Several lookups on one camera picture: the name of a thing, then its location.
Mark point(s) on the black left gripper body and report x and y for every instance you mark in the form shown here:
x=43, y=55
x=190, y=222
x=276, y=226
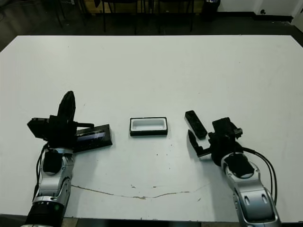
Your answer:
x=61, y=134

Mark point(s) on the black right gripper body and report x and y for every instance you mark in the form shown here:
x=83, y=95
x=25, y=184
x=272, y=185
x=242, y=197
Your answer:
x=225, y=146

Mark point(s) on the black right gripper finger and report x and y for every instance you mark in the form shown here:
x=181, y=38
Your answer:
x=194, y=142

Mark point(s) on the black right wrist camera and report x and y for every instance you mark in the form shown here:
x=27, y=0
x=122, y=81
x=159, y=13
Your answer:
x=223, y=125

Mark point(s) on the black slim camera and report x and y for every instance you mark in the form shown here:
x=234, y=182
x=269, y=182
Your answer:
x=196, y=124

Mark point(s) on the black trash bin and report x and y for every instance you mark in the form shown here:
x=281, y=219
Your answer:
x=211, y=10

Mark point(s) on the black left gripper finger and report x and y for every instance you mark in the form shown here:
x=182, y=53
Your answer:
x=72, y=108
x=64, y=108

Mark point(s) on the black box base white insert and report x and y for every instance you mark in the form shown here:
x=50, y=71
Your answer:
x=149, y=134

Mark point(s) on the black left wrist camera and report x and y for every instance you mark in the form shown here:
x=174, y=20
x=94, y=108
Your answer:
x=38, y=128

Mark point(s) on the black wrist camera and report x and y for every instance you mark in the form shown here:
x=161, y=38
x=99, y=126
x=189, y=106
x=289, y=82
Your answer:
x=223, y=125
x=38, y=128

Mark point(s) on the black printed box lid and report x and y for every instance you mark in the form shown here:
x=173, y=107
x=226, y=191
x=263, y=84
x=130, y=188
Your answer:
x=99, y=139

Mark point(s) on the black door stopper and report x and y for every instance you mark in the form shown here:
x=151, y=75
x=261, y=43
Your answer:
x=262, y=11

